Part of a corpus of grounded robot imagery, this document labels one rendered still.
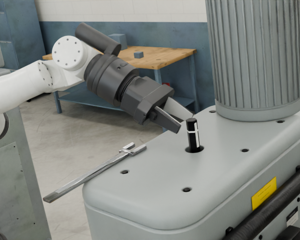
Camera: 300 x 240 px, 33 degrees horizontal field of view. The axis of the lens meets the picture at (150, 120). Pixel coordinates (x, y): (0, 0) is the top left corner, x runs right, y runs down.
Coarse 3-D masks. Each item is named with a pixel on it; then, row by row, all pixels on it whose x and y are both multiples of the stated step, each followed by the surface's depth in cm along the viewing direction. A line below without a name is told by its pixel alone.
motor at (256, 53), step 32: (224, 0) 99; (256, 0) 96; (288, 0) 98; (224, 32) 102; (256, 32) 99; (288, 32) 100; (224, 64) 104; (256, 64) 100; (288, 64) 101; (224, 96) 108; (256, 96) 103; (288, 96) 104
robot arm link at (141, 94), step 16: (112, 64) 97; (128, 64) 98; (112, 80) 96; (128, 80) 97; (144, 80) 99; (112, 96) 96; (128, 96) 95; (144, 96) 94; (160, 96) 96; (128, 112) 96; (144, 112) 92
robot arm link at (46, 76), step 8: (32, 64) 102; (40, 64) 103; (48, 64) 106; (32, 72) 101; (40, 72) 101; (48, 72) 106; (56, 72) 106; (64, 72) 107; (32, 80) 101; (40, 80) 101; (48, 80) 104; (56, 80) 106; (64, 80) 106; (72, 80) 106; (80, 80) 106; (40, 88) 102; (48, 88) 103; (56, 88) 105; (64, 88) 107
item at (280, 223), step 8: (296, 200) 107; (288, 208) 104; (296, 208) 107; (280, 216) 102; (288, 216) 105; (296, 216) 108; (272, 224) 100; (280, 224) 103; (288, 224) 105; (296, 224) 108; (264, 232) 98; (272, 232) 100; (280, 232) 103
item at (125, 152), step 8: (128, 144) 102; (120, 152) 99; (128, 152) 98; (136, 152) 98; (112, 160) 96; (120, 160) 97; (96, 168) 93; (104, 168) 93; (80, 176) 91; (88, 176) 91; (72, 184) 89; (80, 184) 89; (56, 192) 87; (64, 192) 87; (48, 200) 85
